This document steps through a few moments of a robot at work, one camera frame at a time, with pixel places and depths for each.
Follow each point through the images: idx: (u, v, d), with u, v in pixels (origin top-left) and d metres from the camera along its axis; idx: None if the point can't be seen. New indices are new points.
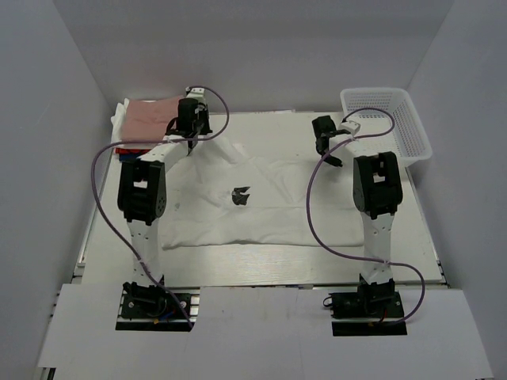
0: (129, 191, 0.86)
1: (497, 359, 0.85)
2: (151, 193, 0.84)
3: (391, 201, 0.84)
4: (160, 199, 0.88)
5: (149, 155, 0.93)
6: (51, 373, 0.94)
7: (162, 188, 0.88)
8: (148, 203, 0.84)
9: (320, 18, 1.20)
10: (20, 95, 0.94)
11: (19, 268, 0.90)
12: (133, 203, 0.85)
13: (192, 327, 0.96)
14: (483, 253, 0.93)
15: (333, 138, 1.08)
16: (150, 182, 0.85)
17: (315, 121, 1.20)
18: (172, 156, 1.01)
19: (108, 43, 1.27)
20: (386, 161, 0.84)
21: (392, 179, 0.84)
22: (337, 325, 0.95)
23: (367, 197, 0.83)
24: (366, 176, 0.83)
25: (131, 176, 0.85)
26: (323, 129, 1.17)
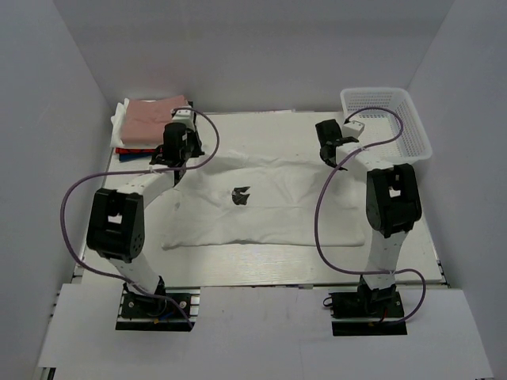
0: (100, 226, 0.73)
1: (498, 359, 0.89)
2: (125, 228, 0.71)
3: (408, 218, 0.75)
4: (136, 236, 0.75)
5: (127, 185, 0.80)
6: (51, 373, 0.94)
7: (140, 224, 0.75)
8: (121, 239, 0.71)
9: (322, 17, 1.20)
10: (22, 98, 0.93)
11: (22, 272, 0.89)
12: (103, 241, 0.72)
13: (192, 327, 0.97)
14: (483, 252, 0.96)
15: (341, 147, 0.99)
16: (124, 216, 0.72)
17: (319, 126, 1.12)
18: (155, 188, 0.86)
19: (107, 40, 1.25)
20: (401, 173, 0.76)
21: (409, 195, 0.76)
22: (337, 325, 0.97)
23: (384, 217, 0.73)
24: (382, 193, 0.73)
25: (102, 210, 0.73)
26: (328, 136, 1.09)
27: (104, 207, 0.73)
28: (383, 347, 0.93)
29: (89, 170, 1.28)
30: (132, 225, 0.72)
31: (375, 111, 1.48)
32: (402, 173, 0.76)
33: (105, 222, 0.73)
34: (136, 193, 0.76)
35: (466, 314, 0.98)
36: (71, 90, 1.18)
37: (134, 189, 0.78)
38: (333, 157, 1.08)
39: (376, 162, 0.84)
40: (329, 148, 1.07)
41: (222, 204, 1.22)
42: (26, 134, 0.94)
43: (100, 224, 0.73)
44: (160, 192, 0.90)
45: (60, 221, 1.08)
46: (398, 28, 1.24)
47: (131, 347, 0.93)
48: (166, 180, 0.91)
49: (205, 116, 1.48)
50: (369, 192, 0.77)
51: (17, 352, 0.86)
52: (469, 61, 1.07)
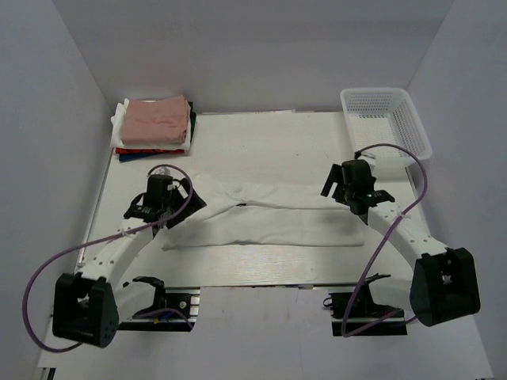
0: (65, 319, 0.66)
1: (498, 360, 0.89)
2: (93, 320, 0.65)
3: (463, 313, 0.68)
4: (108, 322, 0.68)
5: (94, 264, 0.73)
6: (51, 373, 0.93)
7: (110, 310, 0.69)
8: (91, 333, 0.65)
9: (322, 17, 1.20)
10: (21, 97, 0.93)
11: (21, 272, 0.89)
12: (72, 332, 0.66)
13: (192, 327, 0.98)
14: (483, 253, 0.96)
15: (376, 208, 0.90)
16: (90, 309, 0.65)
17: (348, 167, 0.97)
18: (127, 254, 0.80)
19: (106, 40, 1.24)
20: (455, 260, 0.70)
21: (466, 287, 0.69)
22: (335, 324, 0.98)
23: (436, 311, 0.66)
24: (435, 286, 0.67)
25: (66, 301, 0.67)
26: (357, 186, 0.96)
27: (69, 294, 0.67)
28: (383, 347, 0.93)
29: (88, 171, 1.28)
30: (101, 317, 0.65)
31: (376, 112, 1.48)
32: (456, 261, 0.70)
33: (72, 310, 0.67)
34: (103, 279, 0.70)
35: (465, 315, 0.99)
36: (71, 91, 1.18)
37: (101, 271, 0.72)
38: (364, 214, 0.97)
39: (422, 240, 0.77)
40: (360, 203, 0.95)
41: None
42: (26, 134, 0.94)
43: (66, 315, 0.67)
44: (135, 253, 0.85)
45: (60, 222, 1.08)
46: (398, 28, 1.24)
47: (132, 347, 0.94)
48: (142, 239, 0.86)
49: (205, 116, 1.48)
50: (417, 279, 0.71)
51: (17, 352, 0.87)
52: (469, 61, 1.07)
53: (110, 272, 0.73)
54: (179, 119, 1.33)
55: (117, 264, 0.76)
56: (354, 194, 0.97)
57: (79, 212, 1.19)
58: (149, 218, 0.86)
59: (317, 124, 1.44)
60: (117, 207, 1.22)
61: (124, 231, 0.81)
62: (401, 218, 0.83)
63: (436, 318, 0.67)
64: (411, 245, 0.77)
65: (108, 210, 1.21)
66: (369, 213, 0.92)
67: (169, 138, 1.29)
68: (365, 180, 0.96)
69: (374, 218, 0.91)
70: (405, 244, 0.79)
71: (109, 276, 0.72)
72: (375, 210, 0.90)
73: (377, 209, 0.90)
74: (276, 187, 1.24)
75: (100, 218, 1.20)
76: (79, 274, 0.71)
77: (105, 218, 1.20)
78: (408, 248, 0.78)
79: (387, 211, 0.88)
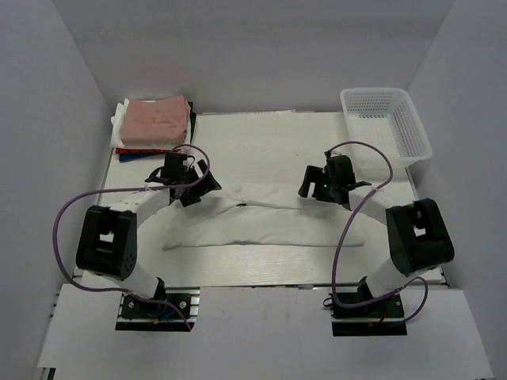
0: (90, 244, 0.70)
1: (498, 359, 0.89)
2: (118, 244, 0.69)
3: (439, 258, 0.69)
4: (128, 256, 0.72)
5: (120, 203, 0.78)
6: (51, 373, 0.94)
7: (131, 244, 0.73)
8: (113, 260, 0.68)
9: (321, 18, 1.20)
10: (21, 98, 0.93)
11: (21, 272, 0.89)
12: (93, 260, 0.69)
13: (190, 327, 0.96)
14: (482, 253, 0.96)
15: (355, 191, 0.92)
16: (117, 235, 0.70)
17: (333, 161, 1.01)
18: (149, 205, 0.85)
19: (106, 40, 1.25)
20: (424, 210, 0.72)
21: (437, 232, 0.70)
22: (337, 325, 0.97)
23: (412, 257, 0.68)
24: (406, 235, 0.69)
25: (93, 229, 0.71)
26: (340, 178, 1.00)
27: (97, 223, 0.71)
28: (383, 347, 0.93)
29: (88, 171, 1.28)
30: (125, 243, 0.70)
31: (375, 112, 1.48)
32: (425, 210, 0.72)
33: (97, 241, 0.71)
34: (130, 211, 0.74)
35: (466, 315, 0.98)
36: (71, 91, 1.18)
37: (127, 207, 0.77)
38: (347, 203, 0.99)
39: (393, 200, 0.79)
40: (343, 194, 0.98)
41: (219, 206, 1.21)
42: (26, 135, 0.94)
43: (91, 241, 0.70)
44: (154, 209, 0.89)
45: (60, 222, 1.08)
46: (397, 28, 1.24)
47: (131, 347, 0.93)
48: (162, 198, 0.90)
49: (205, 116, 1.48)
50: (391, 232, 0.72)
51: (16, 352, 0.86)
52: (469, 61, 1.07)
53: (135, 210, 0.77)
54: (179, 119, 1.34)
55: (141, 207, 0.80)
56: (337, 185, 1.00)
57: (78, 212, 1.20)
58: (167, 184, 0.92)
59: (317, 123, 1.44)
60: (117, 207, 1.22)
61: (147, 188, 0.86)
62: (373, 191, 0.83)
63: (413, 264, 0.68)
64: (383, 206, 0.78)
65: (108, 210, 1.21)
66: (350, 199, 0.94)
67: (169, 138, 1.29)
68: (347, 173, 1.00)
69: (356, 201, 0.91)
70: (378, 207, 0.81)
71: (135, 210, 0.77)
72: (355, 192, 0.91)
73: (356, 191, 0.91)
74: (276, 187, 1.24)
75: None
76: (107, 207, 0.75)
77: None
78: (380, 209, 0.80)
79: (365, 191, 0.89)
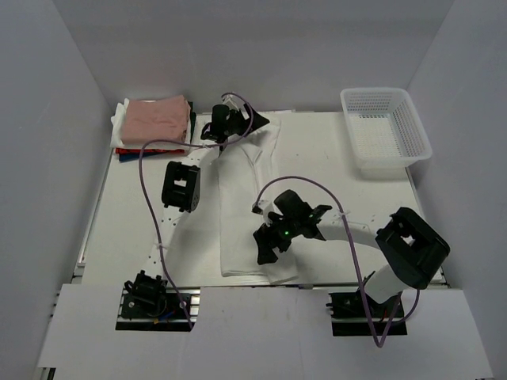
0: (170, 188, 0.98)
1: (498, 359, 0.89)
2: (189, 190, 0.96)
3: (442, 259, 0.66)
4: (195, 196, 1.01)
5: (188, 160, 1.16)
6: (51, 373, 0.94)
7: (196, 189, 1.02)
8: (184, 199, 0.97)
9: (321, 18, 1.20)
10: (20, 98, 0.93)
11: (21, 272, 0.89)
12: (173, 197, 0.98)
13: (191, 327, 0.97)
14: (482, 252, 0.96)
15: (321, 221, 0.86)
16: (189, 183, 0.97)
17: (280, 202, 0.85)
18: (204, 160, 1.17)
19: (106, 41, 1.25)
20: (404, 220, 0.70)
21: (427, 235, 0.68)
22: (336, 325, 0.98)
23: (421, 271, 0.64)
24: (405, 250, 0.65)
25: (172, 176, 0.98)
26: (296, 214, 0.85)
27: (173, 171, 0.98)
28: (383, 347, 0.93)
29: (88, 171, 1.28)
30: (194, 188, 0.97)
31: (375, 112, 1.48)
32: (405, 220, 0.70)
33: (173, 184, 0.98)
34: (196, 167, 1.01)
35: (464, 313, 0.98)
36: (71, 91, 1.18)
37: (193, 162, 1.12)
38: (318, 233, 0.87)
39: (369, 222, 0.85)
40: (311, 226, 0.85)
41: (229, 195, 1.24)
42: (26, 135, 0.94)
43: (170, 184, 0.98)
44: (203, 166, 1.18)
45: (60, 222, 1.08)
46: (397, 28, 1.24)
47: (131, 347, 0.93)
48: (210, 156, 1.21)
49: (205, 116, 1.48)
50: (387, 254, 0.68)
51: (16, 353, 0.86)
52: (469, 60, 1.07)
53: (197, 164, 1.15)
54: (179, 119, 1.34)
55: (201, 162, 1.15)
56: (299, 222, 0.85)
57: (78, 212, 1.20)
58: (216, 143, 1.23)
59: (317, 123, 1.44)
60: (117, 207, 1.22)
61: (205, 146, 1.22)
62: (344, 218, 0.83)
63: (425, 275, 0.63)
64: (365, 230, 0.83)
65: (109, 209, 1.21)
66: (321, 229, 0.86)
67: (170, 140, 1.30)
68: (300, 203, 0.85)
69: (326, 230, 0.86)
70: (360, 233, 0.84)
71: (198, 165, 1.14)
72: (323, 223, 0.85)
73: (324, 222, 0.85)
74: (275, 188, 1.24)
75: (100, 216, 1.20)
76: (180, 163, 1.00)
77: (105, 218, 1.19)
78: (364, 235, 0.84)
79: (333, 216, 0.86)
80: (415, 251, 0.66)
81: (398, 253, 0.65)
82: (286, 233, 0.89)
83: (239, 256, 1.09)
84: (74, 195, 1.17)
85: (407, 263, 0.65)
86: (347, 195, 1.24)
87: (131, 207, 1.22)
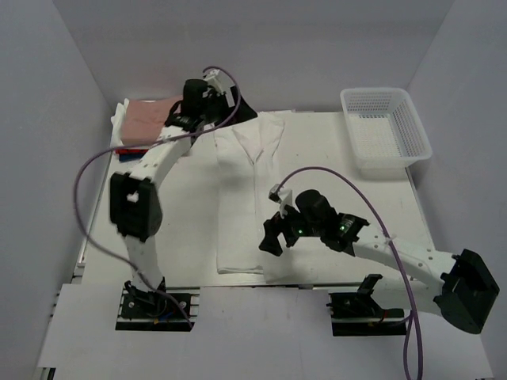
0: (119, 210, 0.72)
1: (499, 360, 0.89)
2: (142, 213, 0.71)
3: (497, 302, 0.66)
4: (155, 217, 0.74)
5: (140, 165, 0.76)
6: (51, 373, 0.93)
7: (156, 210, 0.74)
8: (140, 224, 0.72)
9: (321, 18, 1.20)
10: (21, 98, 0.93)
11: (21, 271, 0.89)
12: (125, 224, 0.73)
13: (192, 327, 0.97)
14: (484, 254, 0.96)
15: (360, 239, 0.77)
16: (140, 202, 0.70)
17: (308, 207, 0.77)
18: (169, 159, 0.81)
19: (107, 41, 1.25)
20: (464, 264, 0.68)
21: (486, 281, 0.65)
22: (337, 325, 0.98)
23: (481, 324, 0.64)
24: (468, 304, 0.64)
25: (116, 194, 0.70)
26: (325, 224, 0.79)
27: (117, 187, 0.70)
28: (383, 347, 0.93)
29: (88, 171, 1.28)
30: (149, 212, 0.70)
31: (375, 112, 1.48)
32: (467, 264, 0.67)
33: (123, 205, 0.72)
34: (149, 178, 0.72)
35: None
36: (72, 91, 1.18)
37: (146, 172, 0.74)
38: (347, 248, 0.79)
39: (428, 258, 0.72)
40: (342, 240, 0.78)
41: (228, 194, 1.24)
42: (25, 135, 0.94)
43: (119, 205, 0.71)
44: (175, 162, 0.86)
45: (60, 222, 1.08)
46: (397, 29, 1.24)
47: (131, 347, 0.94)
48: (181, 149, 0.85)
49: None
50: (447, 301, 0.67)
51: (16, 352, 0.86)
52: (469, 61, 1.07)
53: (155, 173, 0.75)
54: None
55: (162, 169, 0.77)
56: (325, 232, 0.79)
57: (78, 211, 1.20)
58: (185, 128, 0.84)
59: (317, 124, 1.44)
60: None
61: (165, 138, 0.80)
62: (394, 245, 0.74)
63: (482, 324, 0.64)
64: (421, 270, 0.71)
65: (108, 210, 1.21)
66: (356, 248, 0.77)
67: None
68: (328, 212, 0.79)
69: (363, 249, 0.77)
70: (413, 270, 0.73)
71: (154, 176, 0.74)
72: (361, 242, 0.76)
73: (363, 240, 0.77)
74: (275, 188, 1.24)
75: (100, 216, 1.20)
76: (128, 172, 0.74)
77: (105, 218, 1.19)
78: (418, 272, 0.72)
79: (371, 237, 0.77)
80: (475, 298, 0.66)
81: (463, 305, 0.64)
82: (299, 233, 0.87)
83: (239, 256, 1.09)
84: (74, 194, 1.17)
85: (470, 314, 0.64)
86: (347, 194, 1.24)
87: None
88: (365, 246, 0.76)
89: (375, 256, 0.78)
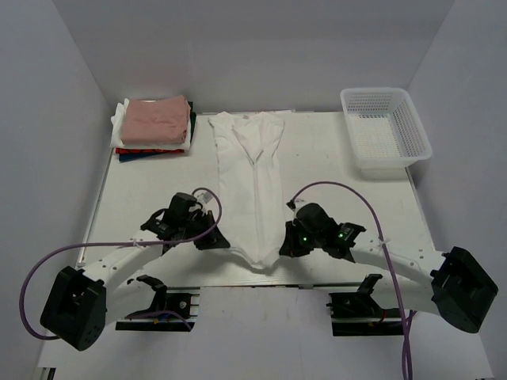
0: (56, 309, 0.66)
1: (499, 360, 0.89)
2: (79, 320, 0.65)
3: (489, 302, 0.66)
4: (93, 327, 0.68)
5: (98, 265, 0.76)
6: (51, 373, 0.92)
7: (97, 317, 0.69)
8: (74, 332, 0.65)
9: (321, 18, 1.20)
10: (21, 99, 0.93)
11: (21, 271, 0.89)
12: (57, 324, 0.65)
13: (191, 327, 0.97)
14: (483, 254, 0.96)
15: (356, 245, 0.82)
16: (81, 311, 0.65)
17: (306, 218, 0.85)
18: (133, 264, 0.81)
19: (107, 42, 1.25)
20: (457, 261, 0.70)
21: (479, 277, 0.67)
22: (336, 325, 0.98)
23: (476, 320, 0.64)
24: (462, 297, 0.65)
25: (57, 298, 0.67)
26: (325, 232, 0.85)
27: (66, 287, 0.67)
28: (382, 347, 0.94)
29: (88, 171, 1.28)
30: (87, 321, 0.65)
31: (375, 112, 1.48)
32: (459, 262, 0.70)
33: (63, 303, 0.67)
34: (100, 283, 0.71)
35: None
36: (71, 91, 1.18)
37: (101, 273, 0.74)
38: (346, 256, 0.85)
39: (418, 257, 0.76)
40: (340, 247, 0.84)
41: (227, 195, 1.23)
42: (25, 134, 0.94)
43: (57, 305, 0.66)
44: (140, 266, 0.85)
45: (60, 222, 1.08)
46: (397, 29, 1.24)
47: (131, 347, 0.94)
48: (151, 252, 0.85)
49: (205, 116, 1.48)
50: (437, 294, 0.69)
51: (16, 352, 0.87)
52: (469, 61, 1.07)
53: (108, 278, 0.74)
54: (179, 119, 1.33)
55: (119, 273, 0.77)
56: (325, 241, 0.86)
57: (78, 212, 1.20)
58: (162, 234, 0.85)
59: (317, 123, 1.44)
60: (116, 207, 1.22)
61: (135, 241, 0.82)
62: (386, 248, 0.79)
63: (478, 321, 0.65)
64: (412, 268, 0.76)
65: (109, 210, 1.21)
66: (355, 255, 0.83)
67: (167, 138, 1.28)
68: (327, 222, 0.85)
69: (361, 255, 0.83)
70: (405, 269, 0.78)
71: (106, 279, 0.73)
72: (357, 246, 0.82)
73: (358, 245, 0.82)
74: (276, 188, 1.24)
75: (100, 217, 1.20)
76: (81, 271, 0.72)
77: (105, 218, 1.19)
78: (410, 271, 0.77)
79: (367, 244, 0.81)
80: (467, 294, 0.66)
81: (453, 300, 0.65)
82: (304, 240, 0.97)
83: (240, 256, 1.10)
84: (74, 194, 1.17)
85: (460, 309, 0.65)
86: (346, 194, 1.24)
87: (131, 207, 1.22)
88: (362, 252, 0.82)
89: (371, 260, 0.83)
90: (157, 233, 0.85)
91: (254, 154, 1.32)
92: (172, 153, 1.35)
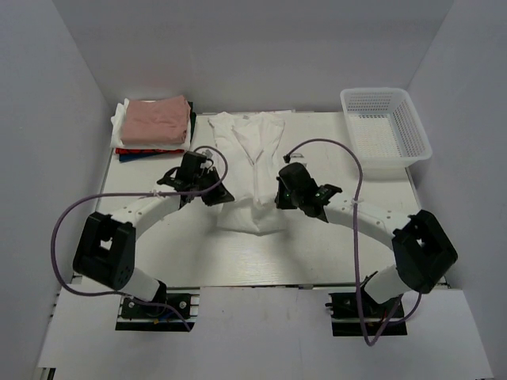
0: (89, 252, 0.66)
1: (499, 361, 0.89)
2: (112, 258, 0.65)
3: (446, 267, 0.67)
4: (124, 267, 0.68)
5: (123, 210, 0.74)
6: (51, 373, 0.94)
7: (129, 256, 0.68)
8: (108, 270, 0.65)
9: (321, 19, 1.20)
10: (22, 99, 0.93)
11: (21, 271, 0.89)
12: (89, 266, 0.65)
13: (191, 327, 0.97)
14: (483, 254, 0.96)
15: (329, 203, 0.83)
16: (113, 248, 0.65)
17: (287, 175, 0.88)
18: (155, 213, 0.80)
19: (107, 42, 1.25)
20: (421, 223, 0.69)
21: (440, 242, 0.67)
22: (337, 325, 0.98)
23: (430, 283, 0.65)
24: (420, 260, 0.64)
25: (88, 240, 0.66)
26: (303, 191, 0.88)
27: (95, 230, 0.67)
28: (383, 347, 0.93)
29: (88, 171, 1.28)
30: (120, 258, 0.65)
31: (375, 112, 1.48)
32: (424, 226, 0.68)
33: (95, 245, 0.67)
34: (130, 222, 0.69)
35: (464, 313, 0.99)
36: (71, 91, 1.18)
37: (127, 216, 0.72)
38: (321, 214, 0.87)
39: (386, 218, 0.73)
40: (314, 206, 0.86)
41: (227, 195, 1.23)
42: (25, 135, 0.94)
43: (88, 247, 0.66)
44: (161, 216, 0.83)
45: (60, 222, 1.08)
46: (397, 29, 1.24)
47: (131, 347, 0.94)
48: (170, 204, 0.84)
49: (205, 116, 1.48)
50: (398, 254, 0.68)
51: (16, 352, 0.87)
52: (468, 62, 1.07)
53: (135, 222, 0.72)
54: (179, 119, 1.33)
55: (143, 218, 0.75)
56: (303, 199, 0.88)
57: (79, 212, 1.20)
58: (179, 188, 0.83)
59: (317, 124, 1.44)
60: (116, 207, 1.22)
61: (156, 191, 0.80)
62: (356, 207, 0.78)
63: (431, 283, 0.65)
64: (378, 227, 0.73)
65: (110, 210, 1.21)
66: (327, 213, 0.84)
67: (167, 137, 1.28)
68: (306, 180, 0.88)
69: (333, 214, 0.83)
70: (371, 227, 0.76)
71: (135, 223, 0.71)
72: (329, 205, 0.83)
73: (331, 204, 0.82)
74: None
75: None
76: (108, 214, 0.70)
77: None
78: (377, 231, 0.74)
79: (341, 203, 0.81)
80: (426, 257, 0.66)
81: (412, 260, 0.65)
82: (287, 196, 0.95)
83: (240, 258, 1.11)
84: (74, 194, 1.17)
85: (417, 270, 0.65)
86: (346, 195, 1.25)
87: None
88: (334, 210, 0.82)
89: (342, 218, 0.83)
90: (173, 187, 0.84)
91: (253, 154, 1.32)
92: (172, 153, 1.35)
